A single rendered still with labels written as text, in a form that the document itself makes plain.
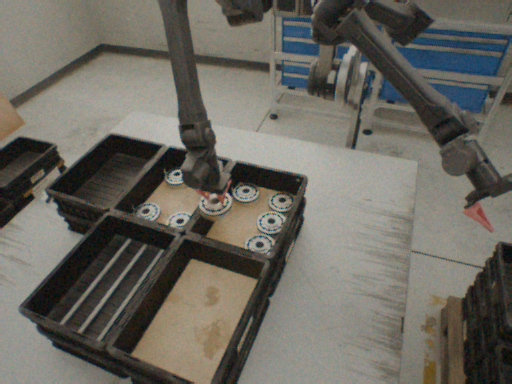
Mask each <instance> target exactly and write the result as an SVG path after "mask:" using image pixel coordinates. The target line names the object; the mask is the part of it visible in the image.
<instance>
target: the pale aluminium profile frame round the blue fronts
mask: <svg viewBox="0 0 512 384"><path fill-rule="evenodd" d="M511 17H512V0H511V3H510V6H509V7H508V10H507V14H506V15H505V17H504V19H503V22H510V20H511ZM276 30H278V31H281V27H276V16H274V15H273V7H272V15H271V9H270V116H269V117H270V119H273V120H274V119H277V118H278V115H277V114H275V113H276V109H278V110H288V111H293V112H298V113H304V114H313V115H319V116H324V117H329V118H339V119H344V120H349V121H350V118H351V114H346V113H341V112H335V111H328V110H320V109H315V108H309V107H304V106H293V105H289V104H283V103H279V101H280V100H281V99H282V96H283V95H284V93H287V94H293V95H304V96H309V97H315V98H320V99H323V98H321V97H316V96H313V95H308V90H306V89H301V88H295V87H289V86H284V85H282V86H279V84H281V82H282V71H277V70H276V59H283V60H290V61H297V62H304V63H312V62H313V61H314V60H315V59H319V56H310V55H300V54H293V53H286V52H276ZM362 63H368V70H371V71H376V74H375V79H374V80H372V81H371V87H373V90H372V98H371V99H369V98H365V99H364V106H366V107H368V110H369V111H368V114H366V115H363V116H361V122H364V123H366V126H365V130H363V131H362V133H363V134H365V135H371V134H372V130H370V129H371V125H372V124H374V125H379V126H389V127H394V128H399V129H404V130H414V131H419V132H424V133H429V132H428V131H427V128H426V127H425V126H423V125H419V124H413V123H403V122H398V121H393V120H387V119H378V118H377V117H376V115H375V114H374V112H375V110H376V109H377V108H380V107H381V108H392V109H397V110H403V111H408V112H415V110H414V109H413V108H412V106H411V105H408V104H403V103H397V102H395V101H384V100H378V97H379V96H380V93H379V92H380V89H382V81H383V78H382V77H383V76H382V74H381V73H380V72H379V71H378V70H377V69H376V68H375V67H374V66H373V65H372V64H371V63H370V62H364V61H360V64H362ZM414 69H415V70H416V71H417V72H418V73H419V74H420V75H421V76H424V77H431V78H437V79H444V80H458V81H464V82H471V83H477V84H491V85H498V86H499V88H498V91H497V93H496V95H495V96H494V99H490V97H489V93H488V95H487V99H486V100H485V102H484V104H483V115H482V114H481V111H480V113H471V112H470V113H471V114H472V116H473V117H474V118H475V120H476V122H477V123H476V127H477V128H478V129H479V131H476V134H475V133H473V135H469V136H468V137H466V138H464V139H469V140H471V139H473V140H474V139H476V141H477V142H478V143H479V144H480V145H481V143H482V142H483V138H484V136H485V135H486V133H487V130H488V128H489V126H490V123H491V121H492V120H493V118H494V114H495V113H496V111H497V110H498V106H499V104H500V102H501V99H502V98H503V96H504V95H505V91H506V89H507V88H508V86H509V83H510V81H511V79H512V60H511V62H510V63H509V67H508V69H507V70H506V72H505V76H504V77H490V76H483V75H476V74H469V73H455V72H448V71H441V70H434V69H420V68H414ZM276 74H277V75H278V77H277V78H276ZM490 103H491V106H490ZM482 122H483V124H482ZM429 134H430V133H429Z"/></svg>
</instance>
